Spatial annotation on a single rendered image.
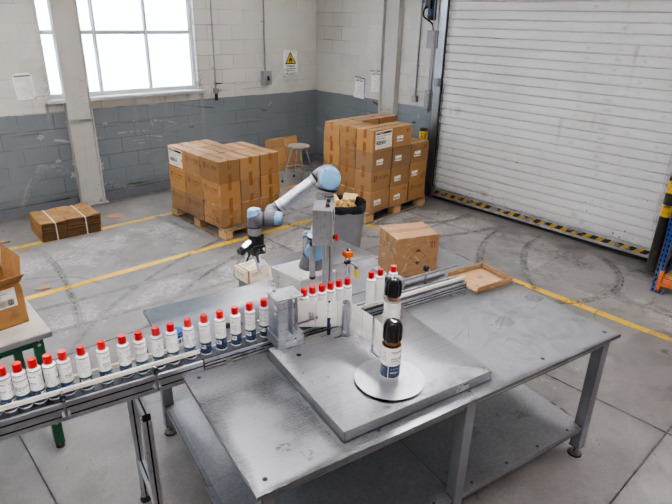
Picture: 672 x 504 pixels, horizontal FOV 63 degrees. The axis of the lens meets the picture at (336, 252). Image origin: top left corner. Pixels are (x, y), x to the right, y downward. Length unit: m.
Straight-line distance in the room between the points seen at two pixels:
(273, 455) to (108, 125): 6.28
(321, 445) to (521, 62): 5.63
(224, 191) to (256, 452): 4.28
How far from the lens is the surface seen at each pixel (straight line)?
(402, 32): 8.32
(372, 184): 6.66
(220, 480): 3.00
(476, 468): 3.12
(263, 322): 2.71
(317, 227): 2.71
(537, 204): 7.13
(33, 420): 2.58
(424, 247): 3.45
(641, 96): 6.52
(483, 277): 3.63
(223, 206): 6.20
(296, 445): 2.24
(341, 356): 2.62
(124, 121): 8.00
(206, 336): 2.61
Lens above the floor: 2.34
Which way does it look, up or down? 23 degrees down
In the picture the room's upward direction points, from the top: 1 degrees clockwise
